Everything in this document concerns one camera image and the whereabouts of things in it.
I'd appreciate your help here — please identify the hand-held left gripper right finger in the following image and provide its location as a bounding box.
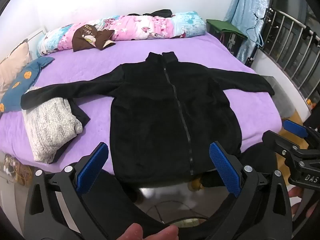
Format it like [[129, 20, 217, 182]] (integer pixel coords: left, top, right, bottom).
[[209, 141, 293, 240]]

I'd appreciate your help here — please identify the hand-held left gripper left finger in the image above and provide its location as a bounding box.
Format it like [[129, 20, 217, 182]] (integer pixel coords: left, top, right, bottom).
[[24, 142, 110, 240]]

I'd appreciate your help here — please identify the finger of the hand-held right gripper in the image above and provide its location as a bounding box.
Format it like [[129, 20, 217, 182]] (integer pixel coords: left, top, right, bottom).
[[262, 130, 307, 167], [283, 119, 320, 151]]

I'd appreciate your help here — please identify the black fleece jacket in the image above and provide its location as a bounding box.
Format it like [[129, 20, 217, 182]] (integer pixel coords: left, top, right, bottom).
[[20, 51, 275, 183]]

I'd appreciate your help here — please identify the blue clothes hanger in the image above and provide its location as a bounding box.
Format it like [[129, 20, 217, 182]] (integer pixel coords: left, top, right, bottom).
[[246, 12, 265, 47]]

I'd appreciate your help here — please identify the person's right hand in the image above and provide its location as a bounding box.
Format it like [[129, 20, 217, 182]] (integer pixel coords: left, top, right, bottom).
[[287, 187, 320, 218]]

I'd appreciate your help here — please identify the person's left hand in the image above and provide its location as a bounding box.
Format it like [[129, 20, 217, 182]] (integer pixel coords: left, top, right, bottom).
[[117, 224, 179, 240]]

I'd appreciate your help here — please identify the grey knit sweater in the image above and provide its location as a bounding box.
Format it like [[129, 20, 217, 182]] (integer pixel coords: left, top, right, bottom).
[[22, 86, 83, 162]]

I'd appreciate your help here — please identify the cartoon printed cloth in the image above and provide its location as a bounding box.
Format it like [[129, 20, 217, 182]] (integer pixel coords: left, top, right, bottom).
[[0, 152, 35, 188]]

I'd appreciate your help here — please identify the metal window railing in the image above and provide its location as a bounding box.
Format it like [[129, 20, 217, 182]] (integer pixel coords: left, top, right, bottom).
[[257, 5, 320, 103]]

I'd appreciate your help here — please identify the purple bed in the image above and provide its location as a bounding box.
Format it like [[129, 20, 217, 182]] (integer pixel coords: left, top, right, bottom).
[[0, 34, 290, 179]]

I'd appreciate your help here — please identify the blue shark plush pillow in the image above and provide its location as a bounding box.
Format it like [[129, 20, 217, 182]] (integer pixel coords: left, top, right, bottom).
[[0, 56, 55, 113]]

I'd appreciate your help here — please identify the green storage box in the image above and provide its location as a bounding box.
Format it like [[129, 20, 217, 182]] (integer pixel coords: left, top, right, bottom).
[[206, 19, 248, 55]]

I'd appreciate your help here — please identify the light blue curtain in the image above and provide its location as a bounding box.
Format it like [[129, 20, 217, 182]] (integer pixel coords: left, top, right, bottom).
[[224, 0, 273, 63]]

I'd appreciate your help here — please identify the brown printed cloth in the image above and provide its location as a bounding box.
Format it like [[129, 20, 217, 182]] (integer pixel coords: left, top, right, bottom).
[[72, 24, 117, 53]]

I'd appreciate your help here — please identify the beige pillow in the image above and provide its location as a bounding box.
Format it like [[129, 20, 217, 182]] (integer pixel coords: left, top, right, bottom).
[[0, 39, 32, 100]]

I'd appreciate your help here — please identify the white headboard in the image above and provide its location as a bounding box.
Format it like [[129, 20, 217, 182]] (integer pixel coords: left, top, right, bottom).
[[26, 29, 47, 55]]

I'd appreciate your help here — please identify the pink floral quilt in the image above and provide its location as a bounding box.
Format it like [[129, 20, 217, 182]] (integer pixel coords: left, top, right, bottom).
[[37, 11, 207, 55]]

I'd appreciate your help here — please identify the black cloth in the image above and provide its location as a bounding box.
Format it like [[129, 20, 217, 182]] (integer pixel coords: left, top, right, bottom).
[[127, 9, 173, 19]]

